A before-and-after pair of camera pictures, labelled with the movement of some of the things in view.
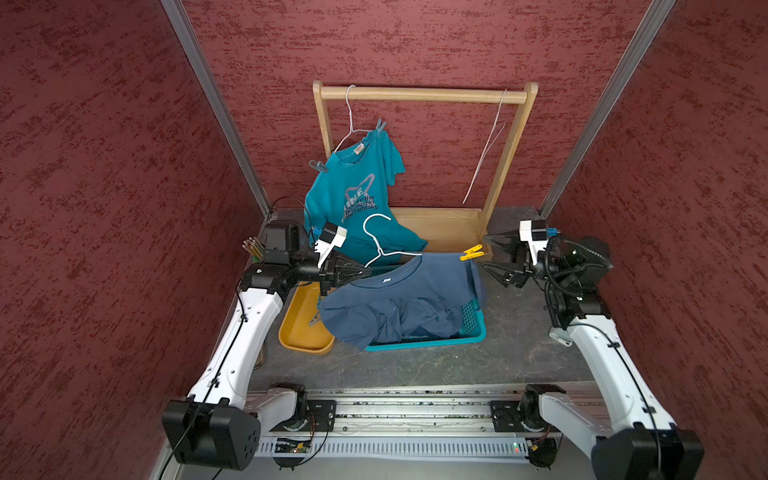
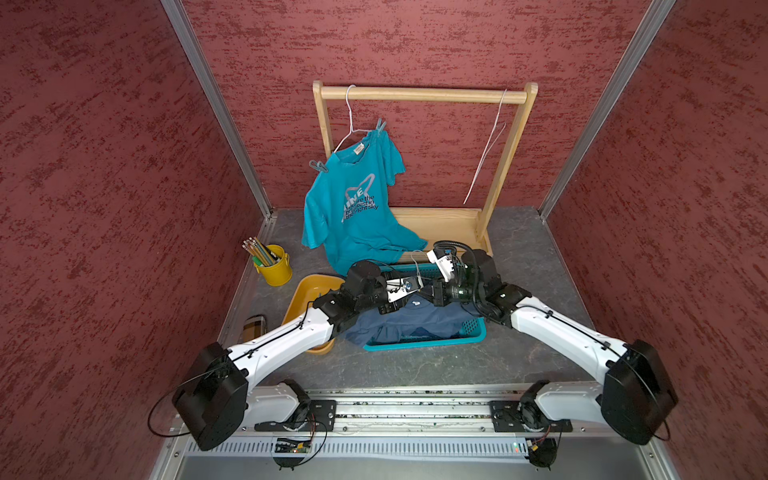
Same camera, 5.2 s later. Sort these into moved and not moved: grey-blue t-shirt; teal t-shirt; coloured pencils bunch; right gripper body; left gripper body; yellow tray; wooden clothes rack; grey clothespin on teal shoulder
Moved: left gripper body; right gripper body; grey-blue t-shirt
Not moved: wooden clothes rack; teal t-shirt; yellow tray; coloured pencils bunch; grey clothespin on teal shoulder
